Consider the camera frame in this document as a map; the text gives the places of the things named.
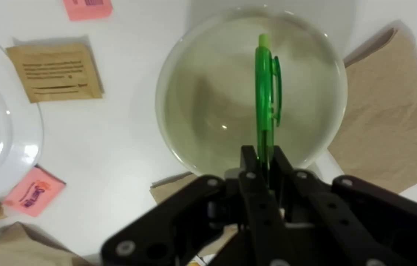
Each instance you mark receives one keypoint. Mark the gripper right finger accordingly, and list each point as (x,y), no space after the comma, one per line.
(363,218)

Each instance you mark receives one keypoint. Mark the pink sachet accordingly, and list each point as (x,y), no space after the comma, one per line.
(88,7)
(33,192)

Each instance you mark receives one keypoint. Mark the green pen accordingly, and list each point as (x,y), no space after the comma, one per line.
(264,96)

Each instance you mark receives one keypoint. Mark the brown paper napkin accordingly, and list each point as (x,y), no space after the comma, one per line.
(389,118)
(20,247)
(171,188)

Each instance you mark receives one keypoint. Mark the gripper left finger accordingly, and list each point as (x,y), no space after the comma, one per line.
(179,218)

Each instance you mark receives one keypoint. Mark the white bowl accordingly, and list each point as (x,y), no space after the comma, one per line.
(208,111)

